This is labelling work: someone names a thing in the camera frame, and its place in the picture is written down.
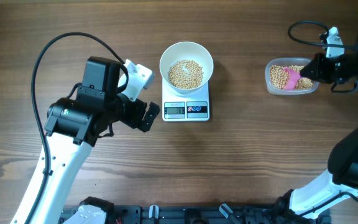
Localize soybeans in bowl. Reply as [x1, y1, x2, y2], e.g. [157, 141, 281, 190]
[168, 60, 204, 90]

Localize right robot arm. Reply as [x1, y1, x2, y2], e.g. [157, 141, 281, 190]
[272, 22, 358, 223]

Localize pink plastic scoop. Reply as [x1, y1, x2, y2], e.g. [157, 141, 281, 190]
[283, 67, 301, 90]

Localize clear plastic container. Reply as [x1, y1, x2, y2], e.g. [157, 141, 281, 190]
[265, 57, 318, 95]

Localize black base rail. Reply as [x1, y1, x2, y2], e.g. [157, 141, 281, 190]
[58, 205, 332, 224]

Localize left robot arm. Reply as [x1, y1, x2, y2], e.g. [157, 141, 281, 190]
[12, 57, 160, 223]

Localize left black cable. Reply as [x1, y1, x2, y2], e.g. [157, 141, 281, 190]
[23, 32, 127, 224]

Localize yellow soybeans in container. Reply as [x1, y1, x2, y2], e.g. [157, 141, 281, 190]
[270, 65, 313, 90]

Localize white bowl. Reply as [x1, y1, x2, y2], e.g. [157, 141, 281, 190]
[159, 42, 214, 93]

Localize white digital kitchen scale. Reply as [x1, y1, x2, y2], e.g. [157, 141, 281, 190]
[162, 80, 210, 122]

